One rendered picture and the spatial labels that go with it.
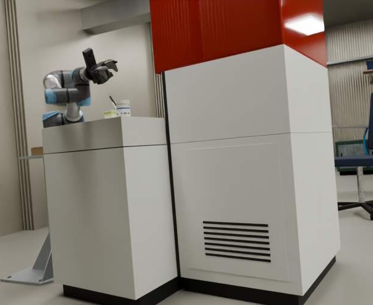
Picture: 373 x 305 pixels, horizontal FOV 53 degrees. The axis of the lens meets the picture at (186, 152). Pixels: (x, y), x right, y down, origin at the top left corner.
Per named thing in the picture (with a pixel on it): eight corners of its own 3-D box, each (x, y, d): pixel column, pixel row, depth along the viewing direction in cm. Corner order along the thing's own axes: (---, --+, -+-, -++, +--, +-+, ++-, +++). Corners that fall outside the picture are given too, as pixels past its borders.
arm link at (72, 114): (60, 119, 262) (59, 65, 217) (81, 117, 267) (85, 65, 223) (62, 133, 257) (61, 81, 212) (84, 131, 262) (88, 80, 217)
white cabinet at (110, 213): (228, 259, 258) (219, 141, 258) (136, 317, 178) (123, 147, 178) (156, 250, 294) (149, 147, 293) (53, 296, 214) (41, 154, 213)
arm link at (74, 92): (68, 107, 190) (66, 85, 189) (90, 106, 194) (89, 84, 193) (69, 106, 183) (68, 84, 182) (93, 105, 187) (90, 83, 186)
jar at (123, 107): (133, 118, 194) (132, 100, 194) (124, 118, 188) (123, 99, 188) (123, 120, 198) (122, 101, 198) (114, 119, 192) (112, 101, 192)
